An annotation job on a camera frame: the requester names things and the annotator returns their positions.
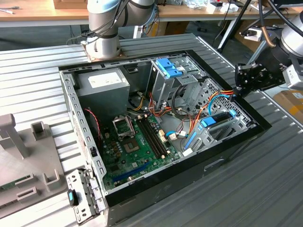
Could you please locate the orange red power wire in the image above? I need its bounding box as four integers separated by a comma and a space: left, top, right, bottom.
188, 87, 239, 142

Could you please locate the blue data wire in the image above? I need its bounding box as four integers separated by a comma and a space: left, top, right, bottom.
208, 91, 232, 116

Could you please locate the hard disk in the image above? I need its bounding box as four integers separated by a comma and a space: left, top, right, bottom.
186, 109, 238, 151

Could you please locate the grey metal disk bay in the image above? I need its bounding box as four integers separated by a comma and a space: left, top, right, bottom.
182, 110, 258, 154

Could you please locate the labelled cardboard box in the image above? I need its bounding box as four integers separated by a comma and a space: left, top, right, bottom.
273, 89, 303, 118

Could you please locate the plain brown cardboard box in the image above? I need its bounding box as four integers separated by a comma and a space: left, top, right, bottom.
234, 20, 285, 54

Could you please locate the wooden desk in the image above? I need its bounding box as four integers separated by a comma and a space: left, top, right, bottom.
156, 0, 303, 23
0, 0, 90, 28

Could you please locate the grey metal drive cage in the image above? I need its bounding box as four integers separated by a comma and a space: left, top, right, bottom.
148, 56, 206, 113

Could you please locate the black PC case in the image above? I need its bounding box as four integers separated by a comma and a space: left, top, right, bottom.
58, 48, 273, 227

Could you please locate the black RAM slot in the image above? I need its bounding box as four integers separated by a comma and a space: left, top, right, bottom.
146, 114, 170, 156
143, 115, 168, 157
141, 116, 165, 158
137, 117, 162, 159

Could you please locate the CPU socket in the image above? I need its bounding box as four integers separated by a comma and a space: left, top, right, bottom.
123, 138, 141, 154

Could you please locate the metal socket cover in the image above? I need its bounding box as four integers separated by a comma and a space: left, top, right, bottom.
111, 115, 134, 140

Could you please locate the blue expansion slot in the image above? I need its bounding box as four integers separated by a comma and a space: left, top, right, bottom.
112, 162, 151, 183

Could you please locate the grey power supply unit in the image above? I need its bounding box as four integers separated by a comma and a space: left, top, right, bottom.
75, 67, 131, 116

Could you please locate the green motherboard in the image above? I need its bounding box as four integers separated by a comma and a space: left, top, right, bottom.
100, 112, 182, 191

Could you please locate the black case fan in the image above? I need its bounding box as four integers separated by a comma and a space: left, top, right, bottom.
84, 107, 104, 144

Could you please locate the small cardboard box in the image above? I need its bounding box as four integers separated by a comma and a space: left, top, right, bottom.
53, 0, 89, 10

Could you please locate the blue black retainer latch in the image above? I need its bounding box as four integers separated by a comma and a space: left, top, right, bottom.
68, 188, 80, 206

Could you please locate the silver expansion card retainer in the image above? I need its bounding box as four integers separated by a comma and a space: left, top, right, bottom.
66, 167, 106, 224

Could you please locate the grey parts rack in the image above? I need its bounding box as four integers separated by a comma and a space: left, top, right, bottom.
0, 113, 68, 218

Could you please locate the green RAM stick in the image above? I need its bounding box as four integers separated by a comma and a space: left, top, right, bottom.
0, 175, 33, 191

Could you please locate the aluminium frame shelf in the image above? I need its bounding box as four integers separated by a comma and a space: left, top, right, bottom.
247, 40, 269, 67

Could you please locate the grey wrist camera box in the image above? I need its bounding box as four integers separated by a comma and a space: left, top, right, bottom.
283, 64, 303, 90

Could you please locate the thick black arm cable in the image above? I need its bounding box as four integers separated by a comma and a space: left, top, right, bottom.
257, 0, 296, 48

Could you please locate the blue plastic drive bracket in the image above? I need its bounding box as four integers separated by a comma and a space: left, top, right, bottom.
156, 58, 175, 70
165, 66, 185, 79

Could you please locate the multicolour power wire bundle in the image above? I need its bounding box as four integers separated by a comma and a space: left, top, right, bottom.
126, 91, 192, 123

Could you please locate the blue white board wire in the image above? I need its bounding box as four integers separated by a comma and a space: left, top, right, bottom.
164, 131, 190, 140

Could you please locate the brown square base plate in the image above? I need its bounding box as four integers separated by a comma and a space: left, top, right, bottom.
80, 40, 127, 62

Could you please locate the red black twisted wire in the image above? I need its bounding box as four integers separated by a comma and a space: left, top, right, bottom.
84, 108, 104, 140

